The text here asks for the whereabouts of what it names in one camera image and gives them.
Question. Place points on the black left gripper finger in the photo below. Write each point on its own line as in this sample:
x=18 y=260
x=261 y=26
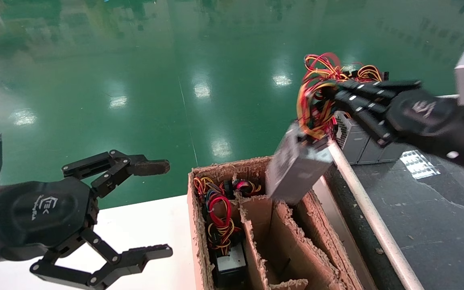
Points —
x=115 y=169
x=127 y=259

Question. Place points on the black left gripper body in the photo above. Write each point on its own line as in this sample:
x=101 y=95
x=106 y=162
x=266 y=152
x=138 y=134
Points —
x=34 y=213

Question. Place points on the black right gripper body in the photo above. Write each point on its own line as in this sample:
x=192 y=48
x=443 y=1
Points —
x=425 y=112

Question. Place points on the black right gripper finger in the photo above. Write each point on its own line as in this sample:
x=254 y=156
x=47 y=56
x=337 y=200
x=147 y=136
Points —
x=365 y=108
x=369 y=88

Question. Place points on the worn cardboard divider box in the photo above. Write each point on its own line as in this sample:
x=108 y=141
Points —
x=316 y=241

